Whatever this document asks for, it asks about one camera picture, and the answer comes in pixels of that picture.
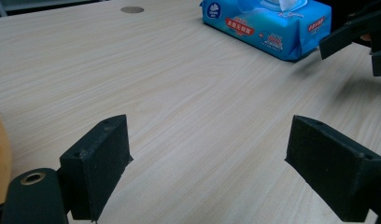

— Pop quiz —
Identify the orange round fruit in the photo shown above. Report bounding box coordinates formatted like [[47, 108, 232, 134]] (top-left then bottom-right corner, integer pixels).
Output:
[[0, 105, 13, 208]]

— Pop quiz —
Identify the blue wet wipes pack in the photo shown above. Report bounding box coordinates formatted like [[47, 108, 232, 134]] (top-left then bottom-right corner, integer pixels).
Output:
[[200, 0, 332, 62]]

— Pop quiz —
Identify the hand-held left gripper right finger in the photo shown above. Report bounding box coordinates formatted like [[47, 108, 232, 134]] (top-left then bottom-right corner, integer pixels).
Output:
[[284, 115, 381, 223]]

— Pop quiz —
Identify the white wet wipe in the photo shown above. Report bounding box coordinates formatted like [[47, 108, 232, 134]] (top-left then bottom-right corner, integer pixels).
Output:
[[277, 0, 308, 12]]

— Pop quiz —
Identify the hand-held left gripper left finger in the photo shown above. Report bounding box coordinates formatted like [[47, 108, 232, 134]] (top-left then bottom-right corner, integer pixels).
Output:
[[56, 114, 134, 222]]

